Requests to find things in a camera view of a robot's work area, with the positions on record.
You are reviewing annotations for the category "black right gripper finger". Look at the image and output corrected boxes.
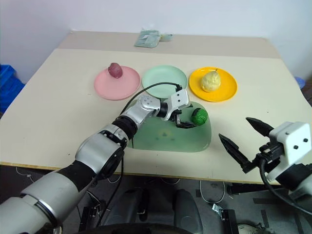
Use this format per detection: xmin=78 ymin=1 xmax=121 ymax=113
xmin=245 ymin=117 xmax=274 ymax=140
xmin=218 ymin=133 xmax=252 ymax=172

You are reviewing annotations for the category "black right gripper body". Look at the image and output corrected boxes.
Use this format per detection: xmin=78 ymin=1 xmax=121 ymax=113
xmin=242 ymin=142 xmax=289 ymax=175

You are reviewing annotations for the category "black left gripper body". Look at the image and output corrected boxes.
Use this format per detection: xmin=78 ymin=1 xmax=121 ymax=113
xmin=170 ymin=103 xmax=194 ymax=123

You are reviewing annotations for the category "light green round plate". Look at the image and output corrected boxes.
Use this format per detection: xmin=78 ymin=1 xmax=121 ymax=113
xmin=142 ymin=64 xmax=188 ymax=99

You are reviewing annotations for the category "yellow round plate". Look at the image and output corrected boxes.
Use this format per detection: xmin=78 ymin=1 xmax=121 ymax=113
xmin=189 ymin=67 xmax=238 ymax=102

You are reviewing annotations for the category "pink round plate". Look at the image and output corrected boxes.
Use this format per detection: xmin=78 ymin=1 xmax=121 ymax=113
xmin=94 ymin=65 xmax=141 ymax=101

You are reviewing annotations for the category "green round vegetable toy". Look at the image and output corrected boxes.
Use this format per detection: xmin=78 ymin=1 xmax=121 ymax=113
xmin=191 ymin=108 xmax=208 ymax=127

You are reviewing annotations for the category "large green rounded tray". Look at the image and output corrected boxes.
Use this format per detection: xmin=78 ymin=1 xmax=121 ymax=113
xmin=128 ymin=101 xmax=212 ymax=153

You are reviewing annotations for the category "pale yellow pear toy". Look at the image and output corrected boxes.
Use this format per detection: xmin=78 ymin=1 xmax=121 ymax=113
xmin=200 ymin=68 xmax=222 ymax=93

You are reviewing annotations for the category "blue round stool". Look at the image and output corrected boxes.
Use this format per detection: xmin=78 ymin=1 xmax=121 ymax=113
xmin=294 ymin=76 xmax=307 ymax=89

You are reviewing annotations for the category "dark rounded robot foot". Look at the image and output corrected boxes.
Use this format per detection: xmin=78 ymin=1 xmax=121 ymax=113
xmin=172 ymin=189 xmax=202 ymax=231

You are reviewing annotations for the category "purple sweet potato toy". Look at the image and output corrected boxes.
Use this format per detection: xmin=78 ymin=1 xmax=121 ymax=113
xmin=108 ymin=62 xmax=123 ymax=79

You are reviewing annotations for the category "white sneaker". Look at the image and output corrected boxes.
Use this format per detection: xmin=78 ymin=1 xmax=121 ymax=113
xmin=237 ymin=222 xmax=267 ymax=234

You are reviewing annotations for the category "clear bag of green items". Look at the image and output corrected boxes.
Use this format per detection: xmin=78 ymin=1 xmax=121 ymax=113
xmin=133 ymin=28 xmax=161 ymax=48

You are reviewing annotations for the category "blue plastic crate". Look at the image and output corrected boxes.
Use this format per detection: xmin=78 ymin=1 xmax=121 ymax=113
xmin=0 ymin=63 xmax=25 ymax=115

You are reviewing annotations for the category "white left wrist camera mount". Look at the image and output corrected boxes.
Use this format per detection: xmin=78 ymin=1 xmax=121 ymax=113
xmin=162 ymin=89 xmax=190 ymax=122

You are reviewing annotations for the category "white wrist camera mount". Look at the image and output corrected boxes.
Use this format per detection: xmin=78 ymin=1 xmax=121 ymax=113
xmin=265 ymin=121 xmax=312 ymax=183
xmin=162 ymin=89 xmax=190 ymax=122

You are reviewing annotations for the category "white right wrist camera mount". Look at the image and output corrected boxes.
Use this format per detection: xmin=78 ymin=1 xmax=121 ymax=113
xmin=265 ymin=121 xmax=312 ymax=183

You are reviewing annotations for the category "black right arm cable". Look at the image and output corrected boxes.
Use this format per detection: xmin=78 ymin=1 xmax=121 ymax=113
xmin=258 ymin=157 xmax=312 ymax=216

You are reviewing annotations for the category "black table frame bar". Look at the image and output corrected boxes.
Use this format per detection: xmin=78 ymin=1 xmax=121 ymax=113
xmin=228 ymin=182 xmax=283 ymax=195

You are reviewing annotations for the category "white floor cable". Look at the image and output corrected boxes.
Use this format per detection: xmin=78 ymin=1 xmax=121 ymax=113
xmin=199 ymin=180 xmax=226 ymax=203

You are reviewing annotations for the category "metal caster bracket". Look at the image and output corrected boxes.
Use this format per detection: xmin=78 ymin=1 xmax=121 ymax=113
xmin=211 ymin=203 xmax=226 ymax=220

